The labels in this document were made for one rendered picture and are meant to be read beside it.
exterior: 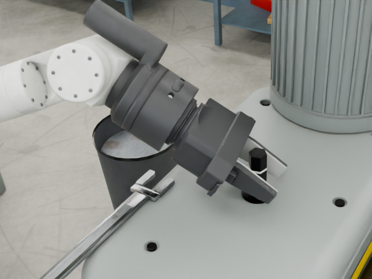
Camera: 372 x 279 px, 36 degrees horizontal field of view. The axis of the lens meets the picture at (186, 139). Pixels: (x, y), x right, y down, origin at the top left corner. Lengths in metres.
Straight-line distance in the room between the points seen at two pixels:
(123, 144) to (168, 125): 2.53
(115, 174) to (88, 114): 1.48
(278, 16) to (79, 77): 0.29
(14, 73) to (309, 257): 0.39
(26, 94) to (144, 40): 0.15
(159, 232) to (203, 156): 0.10
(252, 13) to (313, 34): 4.46
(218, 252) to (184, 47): 4.58
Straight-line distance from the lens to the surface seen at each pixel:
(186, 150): 0.64
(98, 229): 0.67
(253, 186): 0.66
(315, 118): 0.79
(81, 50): 0.62
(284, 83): 0.81
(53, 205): 3.64
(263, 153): 0.66
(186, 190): 0.71
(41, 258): 3.34
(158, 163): 2.90
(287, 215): 0.68
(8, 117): 0.72
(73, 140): 4.15
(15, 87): 0.69
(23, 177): 3.93
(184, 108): 0.63
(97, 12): 0.66
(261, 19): 5.07
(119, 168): 2.92
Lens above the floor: 2.36
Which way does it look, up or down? 36 degrees down
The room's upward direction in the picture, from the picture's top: 5 degrees counter-clockwise
